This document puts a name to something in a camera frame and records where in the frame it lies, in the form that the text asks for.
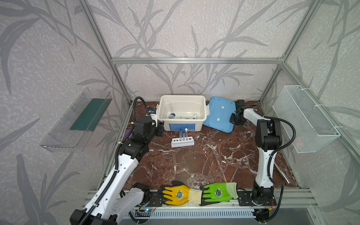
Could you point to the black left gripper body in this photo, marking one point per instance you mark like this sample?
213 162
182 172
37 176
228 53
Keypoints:
159 130

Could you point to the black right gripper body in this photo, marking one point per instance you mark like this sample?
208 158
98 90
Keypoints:
236 115

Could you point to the blue plastic bin lid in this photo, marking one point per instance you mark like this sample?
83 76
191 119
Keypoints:
220 111

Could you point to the white test tube rack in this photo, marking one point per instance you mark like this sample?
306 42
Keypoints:
182 142

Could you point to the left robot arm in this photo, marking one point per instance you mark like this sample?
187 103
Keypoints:
107 207

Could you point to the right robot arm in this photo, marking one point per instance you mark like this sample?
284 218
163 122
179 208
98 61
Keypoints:
268 139

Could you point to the white plastic storage bin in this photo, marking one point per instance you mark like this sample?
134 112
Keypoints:
184 107

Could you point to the purple toy shovel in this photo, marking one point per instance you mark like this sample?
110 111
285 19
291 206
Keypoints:
128 133

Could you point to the yellow work glove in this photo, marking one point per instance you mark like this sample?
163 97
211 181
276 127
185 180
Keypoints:
179 194

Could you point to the metal tongs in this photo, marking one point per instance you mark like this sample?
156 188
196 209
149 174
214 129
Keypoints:
282 174

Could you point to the green work glove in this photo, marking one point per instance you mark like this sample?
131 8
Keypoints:
218 192

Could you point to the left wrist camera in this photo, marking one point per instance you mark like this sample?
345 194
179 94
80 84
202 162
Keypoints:
153 112

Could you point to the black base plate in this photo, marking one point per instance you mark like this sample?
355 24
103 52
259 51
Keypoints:
152 199

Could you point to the white wire mesh basket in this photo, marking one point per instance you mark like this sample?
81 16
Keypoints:
313 128

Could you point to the clear wall shelf green mat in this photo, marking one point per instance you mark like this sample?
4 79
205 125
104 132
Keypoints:
75 128

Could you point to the aluminium frame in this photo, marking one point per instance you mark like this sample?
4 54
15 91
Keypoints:
323 58

